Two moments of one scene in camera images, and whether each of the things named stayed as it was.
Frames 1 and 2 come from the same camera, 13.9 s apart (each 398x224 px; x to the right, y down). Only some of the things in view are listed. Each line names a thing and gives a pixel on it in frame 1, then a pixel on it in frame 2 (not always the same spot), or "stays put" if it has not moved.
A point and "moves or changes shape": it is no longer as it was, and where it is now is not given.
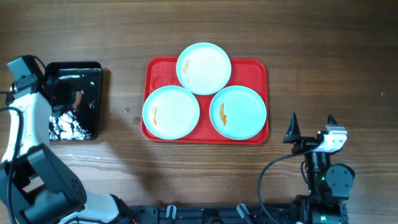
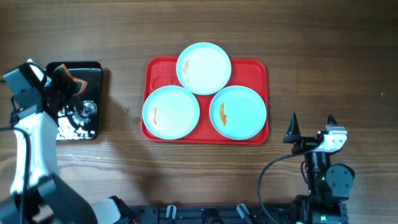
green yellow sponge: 78,98 moves or changes shape
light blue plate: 171,112 stays put
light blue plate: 237,112 stays put
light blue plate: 204,68 stays put
